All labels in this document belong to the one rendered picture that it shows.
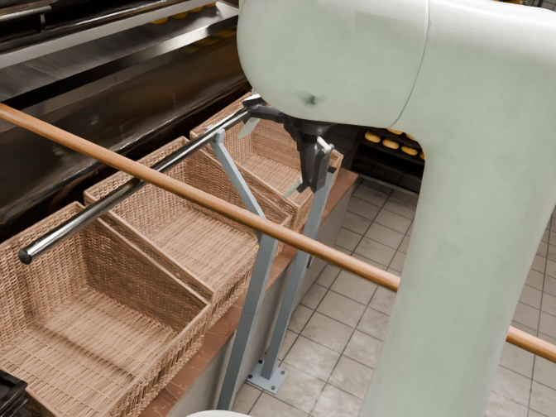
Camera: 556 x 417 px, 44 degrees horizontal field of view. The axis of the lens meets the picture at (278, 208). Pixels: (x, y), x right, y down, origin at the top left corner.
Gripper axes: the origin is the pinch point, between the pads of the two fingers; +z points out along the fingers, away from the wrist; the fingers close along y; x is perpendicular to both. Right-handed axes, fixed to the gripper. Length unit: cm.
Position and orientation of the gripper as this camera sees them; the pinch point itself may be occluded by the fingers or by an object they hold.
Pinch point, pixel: (268, 161)
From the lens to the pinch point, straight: 124.3
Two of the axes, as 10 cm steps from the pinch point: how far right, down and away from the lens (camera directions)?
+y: 6.2, 7.8, -0.9
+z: -3.9, 4.0, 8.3
